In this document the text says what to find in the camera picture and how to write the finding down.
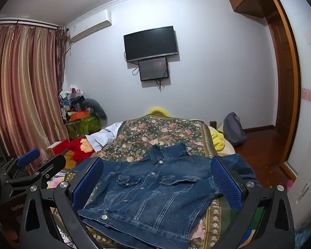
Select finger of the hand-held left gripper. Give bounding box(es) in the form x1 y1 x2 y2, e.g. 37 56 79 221
6 148 40 181
28 154 67 187

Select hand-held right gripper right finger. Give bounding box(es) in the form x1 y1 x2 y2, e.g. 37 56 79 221
211 156 295 249

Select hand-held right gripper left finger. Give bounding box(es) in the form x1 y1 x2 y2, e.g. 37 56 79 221
19 157 105 249

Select blue denim jacket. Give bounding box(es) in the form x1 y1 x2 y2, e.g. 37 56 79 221
70 142 262 249

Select red box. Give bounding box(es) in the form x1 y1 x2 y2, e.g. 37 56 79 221
47 139 70 156

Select red plush toy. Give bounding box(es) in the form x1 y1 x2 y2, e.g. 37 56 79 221
67 135 97 162

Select cream bed sheet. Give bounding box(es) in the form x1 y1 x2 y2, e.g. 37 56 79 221
215 124 237 156

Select yellow blanket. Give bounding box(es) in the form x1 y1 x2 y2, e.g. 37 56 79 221
209 128 226 151

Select green storage box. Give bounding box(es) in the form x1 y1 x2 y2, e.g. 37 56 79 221
66 114 103 139

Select white pillowcase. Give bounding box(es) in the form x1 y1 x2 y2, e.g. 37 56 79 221
85 122 124 152

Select orange box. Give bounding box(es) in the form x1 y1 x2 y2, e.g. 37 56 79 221
67 111 90 121

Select grey backpack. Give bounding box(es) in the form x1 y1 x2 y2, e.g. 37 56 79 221
223 112 247 146

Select pile of household clutter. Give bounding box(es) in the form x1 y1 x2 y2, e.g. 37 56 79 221
58 84 85 115

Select grey plush toy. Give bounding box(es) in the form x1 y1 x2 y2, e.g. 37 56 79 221
80 98 108 120

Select striped pink curtain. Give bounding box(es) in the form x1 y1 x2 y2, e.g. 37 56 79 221
0 21 70 166

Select floral green blanket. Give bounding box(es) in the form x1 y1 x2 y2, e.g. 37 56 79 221
52 115 266 249

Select yellow plush pillow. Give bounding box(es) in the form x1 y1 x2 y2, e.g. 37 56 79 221
148 106 170 116

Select small black monitor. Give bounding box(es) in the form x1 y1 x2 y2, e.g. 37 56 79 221
138 57 170 82

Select white air conditioner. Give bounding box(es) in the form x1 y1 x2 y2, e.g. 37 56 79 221
69 9 112 43

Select wooden door frame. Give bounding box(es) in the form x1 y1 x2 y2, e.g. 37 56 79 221
264 0 301 177

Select white curtain rail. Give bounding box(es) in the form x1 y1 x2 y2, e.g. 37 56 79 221
0 18 68 29

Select black wall television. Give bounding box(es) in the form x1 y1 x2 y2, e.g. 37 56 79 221
123 26 178 63

